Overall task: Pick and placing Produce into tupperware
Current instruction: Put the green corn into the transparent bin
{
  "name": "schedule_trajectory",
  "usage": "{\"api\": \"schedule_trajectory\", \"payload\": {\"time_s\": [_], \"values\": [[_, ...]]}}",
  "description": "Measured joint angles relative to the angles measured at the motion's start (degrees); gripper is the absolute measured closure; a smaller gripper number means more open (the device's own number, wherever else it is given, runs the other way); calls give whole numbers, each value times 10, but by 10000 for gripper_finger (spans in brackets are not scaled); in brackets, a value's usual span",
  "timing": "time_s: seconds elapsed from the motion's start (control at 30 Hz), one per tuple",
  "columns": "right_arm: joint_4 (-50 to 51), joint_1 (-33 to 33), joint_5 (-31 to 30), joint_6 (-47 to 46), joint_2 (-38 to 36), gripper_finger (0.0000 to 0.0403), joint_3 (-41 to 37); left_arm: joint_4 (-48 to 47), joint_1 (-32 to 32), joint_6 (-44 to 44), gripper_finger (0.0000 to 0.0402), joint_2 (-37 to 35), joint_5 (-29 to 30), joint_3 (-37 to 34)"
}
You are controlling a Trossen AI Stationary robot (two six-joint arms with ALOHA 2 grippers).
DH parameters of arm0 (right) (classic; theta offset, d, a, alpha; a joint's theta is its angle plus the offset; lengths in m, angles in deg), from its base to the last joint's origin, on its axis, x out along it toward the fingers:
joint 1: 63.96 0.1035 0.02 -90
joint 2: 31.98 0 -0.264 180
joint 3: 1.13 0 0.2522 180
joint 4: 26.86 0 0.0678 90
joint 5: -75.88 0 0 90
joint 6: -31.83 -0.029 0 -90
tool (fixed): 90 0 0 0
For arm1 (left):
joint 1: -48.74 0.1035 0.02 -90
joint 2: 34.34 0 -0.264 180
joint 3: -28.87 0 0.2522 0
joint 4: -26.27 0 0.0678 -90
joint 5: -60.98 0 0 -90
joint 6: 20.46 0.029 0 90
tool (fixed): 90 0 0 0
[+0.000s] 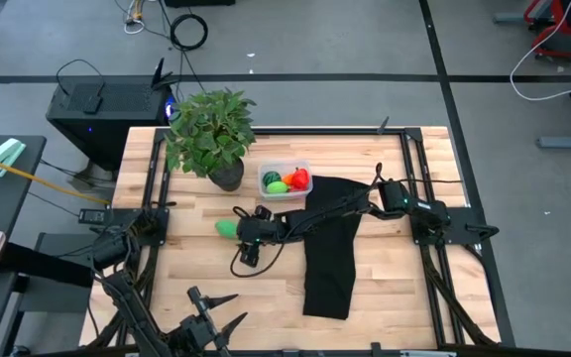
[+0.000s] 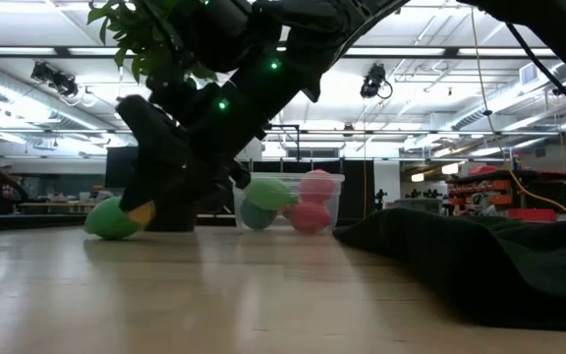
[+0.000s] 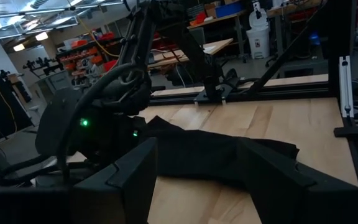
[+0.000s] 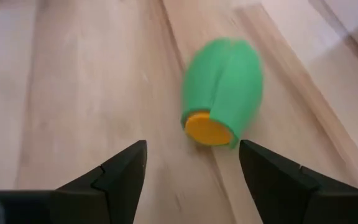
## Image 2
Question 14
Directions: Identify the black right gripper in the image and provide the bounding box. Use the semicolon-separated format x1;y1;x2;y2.
115;81;269;217

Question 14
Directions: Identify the green toy corn yellow tip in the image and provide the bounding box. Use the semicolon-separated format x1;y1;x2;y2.
84;195;157;242

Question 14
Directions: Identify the light green toy vegetable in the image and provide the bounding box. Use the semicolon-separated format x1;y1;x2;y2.
243;176;300;212

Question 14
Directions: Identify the striped green toy watermelon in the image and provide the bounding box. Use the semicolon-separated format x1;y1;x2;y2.
239;196;279;231

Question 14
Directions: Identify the red toy bell pepper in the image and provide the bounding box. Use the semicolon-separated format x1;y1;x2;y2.
298;168;338;206

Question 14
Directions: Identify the red toy fruit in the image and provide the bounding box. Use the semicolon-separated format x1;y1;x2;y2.
288;201;333;236

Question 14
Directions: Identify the black flat screen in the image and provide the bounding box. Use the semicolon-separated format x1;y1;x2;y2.
104;146;140;189

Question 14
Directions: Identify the potted green plant black pot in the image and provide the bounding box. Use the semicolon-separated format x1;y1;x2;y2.
85;0;218;233

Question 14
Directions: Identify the black ceiling device cluster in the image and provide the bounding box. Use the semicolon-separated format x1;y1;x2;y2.
29;61;81;98

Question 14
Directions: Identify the clear plastic food container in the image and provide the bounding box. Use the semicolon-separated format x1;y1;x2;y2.
232;171;347;235

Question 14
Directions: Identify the shelf with red bins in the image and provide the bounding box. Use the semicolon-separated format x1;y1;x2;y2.
447;164;566;222

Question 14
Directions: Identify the black cloth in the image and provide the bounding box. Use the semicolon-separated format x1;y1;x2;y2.
332;206;566;333

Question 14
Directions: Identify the red plastic box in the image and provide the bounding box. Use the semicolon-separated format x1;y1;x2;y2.
507;207;558;222

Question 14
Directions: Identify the black ceiling camera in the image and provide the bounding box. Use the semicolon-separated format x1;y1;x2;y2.
359;62;393;100

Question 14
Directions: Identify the yellow hanging cable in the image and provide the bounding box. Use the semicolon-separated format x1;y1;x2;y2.
469;7;566;220

